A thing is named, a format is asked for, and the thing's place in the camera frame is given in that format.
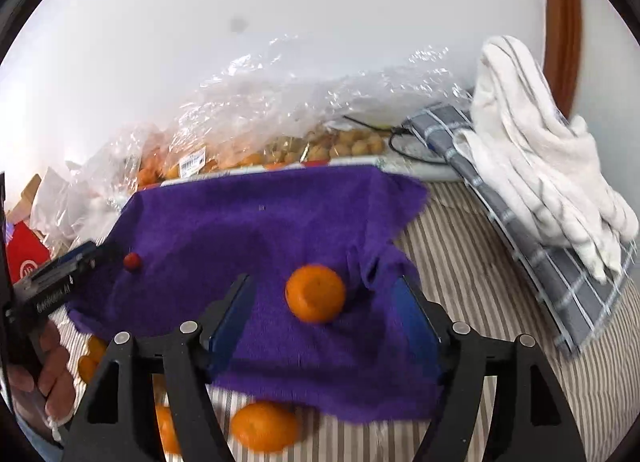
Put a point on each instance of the frosted white plastic bag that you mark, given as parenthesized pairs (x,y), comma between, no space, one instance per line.
(52,197)

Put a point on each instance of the clear crinkled plastic bag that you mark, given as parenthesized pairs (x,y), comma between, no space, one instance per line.
(105,177)
(300,102)

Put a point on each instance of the striped grey white blanket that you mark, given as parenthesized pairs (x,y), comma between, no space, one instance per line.
(475,262)

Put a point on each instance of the person's left hand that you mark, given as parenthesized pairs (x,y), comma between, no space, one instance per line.
(55,377)

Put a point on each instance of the brown wooden frame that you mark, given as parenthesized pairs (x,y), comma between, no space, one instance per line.
(565,17)

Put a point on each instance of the pile of brown longans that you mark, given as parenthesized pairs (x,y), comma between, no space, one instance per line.
(345,145)

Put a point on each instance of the orange mandarin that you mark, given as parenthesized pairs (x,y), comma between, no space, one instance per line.
(169,429)
(86,368)
(97,348)
(315,292)
(265,426)

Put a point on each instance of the small red cherry tomato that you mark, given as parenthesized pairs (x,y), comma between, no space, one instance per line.
(132,262)

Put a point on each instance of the purple towel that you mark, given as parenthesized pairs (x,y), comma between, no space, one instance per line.
(280,222)

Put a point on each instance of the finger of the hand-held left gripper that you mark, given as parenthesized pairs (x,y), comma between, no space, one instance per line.
(107,254)

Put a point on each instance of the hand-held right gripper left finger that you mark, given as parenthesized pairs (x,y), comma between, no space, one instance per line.
(235,322)

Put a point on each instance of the red box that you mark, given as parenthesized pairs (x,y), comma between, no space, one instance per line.
(27,252)

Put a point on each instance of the grey plaid cloth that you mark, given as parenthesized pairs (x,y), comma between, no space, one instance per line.
(550,262)

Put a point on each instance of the white striped towel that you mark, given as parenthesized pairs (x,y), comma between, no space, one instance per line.
(535,152)

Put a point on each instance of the brown cardboard box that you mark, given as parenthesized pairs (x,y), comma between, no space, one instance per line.
(25,197)

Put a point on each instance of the pile of small oranges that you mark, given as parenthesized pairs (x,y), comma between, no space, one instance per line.
(240,160)

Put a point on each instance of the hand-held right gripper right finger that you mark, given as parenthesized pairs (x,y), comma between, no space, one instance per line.
(412,322)

